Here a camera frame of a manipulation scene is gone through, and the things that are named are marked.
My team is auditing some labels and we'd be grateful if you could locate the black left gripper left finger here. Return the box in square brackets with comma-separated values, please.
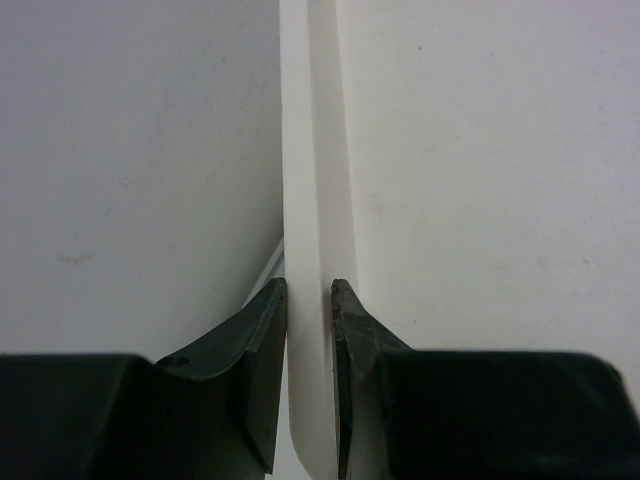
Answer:
[1, 278, 287, 479]

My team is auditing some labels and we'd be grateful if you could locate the white drawer cabinet box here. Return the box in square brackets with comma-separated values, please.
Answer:
[280, 1, 639, 479]

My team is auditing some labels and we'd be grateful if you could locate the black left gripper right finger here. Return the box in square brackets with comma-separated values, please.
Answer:
[331, 279, 639, 479]

